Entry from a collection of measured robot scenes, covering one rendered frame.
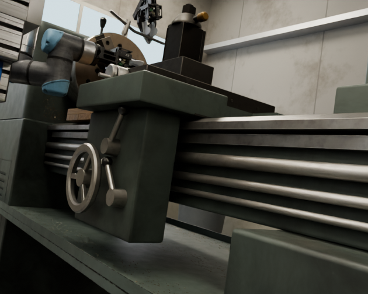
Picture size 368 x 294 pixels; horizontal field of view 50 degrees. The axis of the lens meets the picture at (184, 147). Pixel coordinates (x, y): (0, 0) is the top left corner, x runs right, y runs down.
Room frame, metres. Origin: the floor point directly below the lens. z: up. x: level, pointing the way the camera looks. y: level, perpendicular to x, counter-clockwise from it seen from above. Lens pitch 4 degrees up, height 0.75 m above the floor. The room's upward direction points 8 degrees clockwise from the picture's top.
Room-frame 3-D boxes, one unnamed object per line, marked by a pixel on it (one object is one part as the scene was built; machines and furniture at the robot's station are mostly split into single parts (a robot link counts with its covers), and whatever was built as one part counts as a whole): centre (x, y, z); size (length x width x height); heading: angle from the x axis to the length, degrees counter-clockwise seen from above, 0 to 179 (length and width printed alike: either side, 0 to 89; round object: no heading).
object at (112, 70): (0.89, 0.19, 0.95); 0.07 x 0.04 x 0.04; 127
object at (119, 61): (1.27, 0.28, 1.08); 0.12 x 0.09 x 0.08; 126
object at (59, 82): (1.18, 0.43, 0.98); 0.11 x 0.08 x 0.11; 89
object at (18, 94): (1.82, 0.59, 1.06); 0.59 x 0.48 x 0.39; 37
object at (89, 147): (0.88, 0.14, 0.73); 0.27 x 0.12 x 0.27; 37
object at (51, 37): (1.18, 0.41, 1.08); 0.11 x 0.08 x 0.09; 126
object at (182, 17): (1.00, 0.04, 1.14); 0.08 x 0.08 x 0.03
